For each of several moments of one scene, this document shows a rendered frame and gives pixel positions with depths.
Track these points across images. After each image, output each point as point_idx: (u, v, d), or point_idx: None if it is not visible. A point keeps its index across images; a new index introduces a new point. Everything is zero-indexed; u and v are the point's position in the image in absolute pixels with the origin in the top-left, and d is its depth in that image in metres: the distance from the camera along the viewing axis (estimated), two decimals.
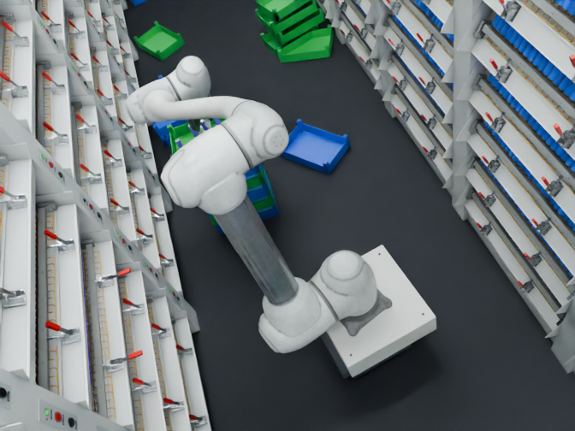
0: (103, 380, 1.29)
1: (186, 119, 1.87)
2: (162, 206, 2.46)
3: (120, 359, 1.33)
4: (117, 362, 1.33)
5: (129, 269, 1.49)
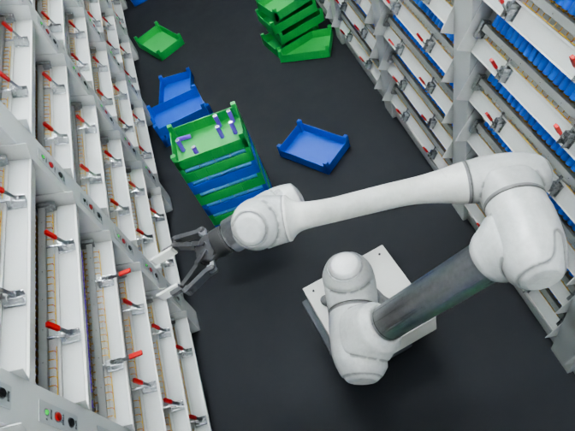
0: (103, 380, 1.29)
1: (216, 268, 1.26)
2: (162, 206, 2.46)
3: (120, 359, 1.33)
4: (117, 362, 1.33)
5: (129, 269, 1.49)
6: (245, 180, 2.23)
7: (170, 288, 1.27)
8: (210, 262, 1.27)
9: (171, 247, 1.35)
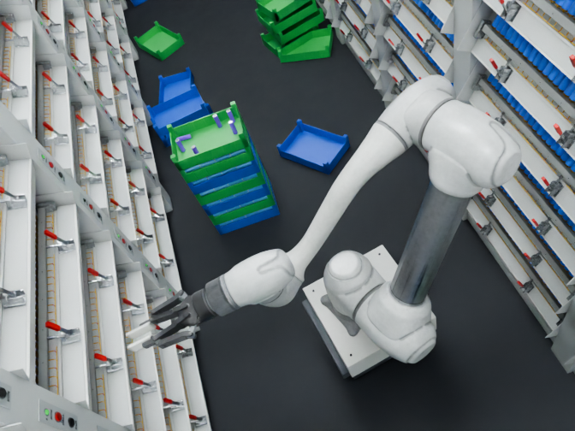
0: (94, 382, 1.29)
1: (193, 335, 1.22)
2: (162, 206, 2.46)
3: (111, 360, 1.33)
4: (113, 363, 1.33)
5: (87, 270, 1.44)
6: (245, 180, 2.23)
7: (143, 340, 1.25)
8: (190, 327, 1.23)
9: (150, 321, 1.28)
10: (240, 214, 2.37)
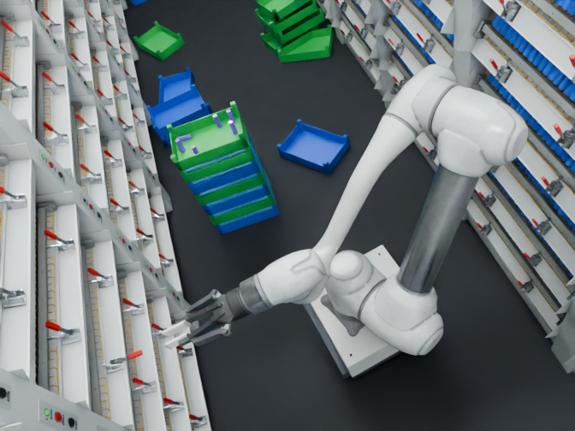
0: (97, 381, 1.29)
1: (228, 333, 1.26)
2: (162, 206, 2.46)
3: (120, 359, 1.33)
4: (117, 362, 1.33)
5: (87, 270, 1.44)
6: (245, 180, 2.23)
7: (179, 338, 1.30)
8: (225, 324, 1.28)
9: (185, 320, 1.32)
10: (240, 214, 2.37)
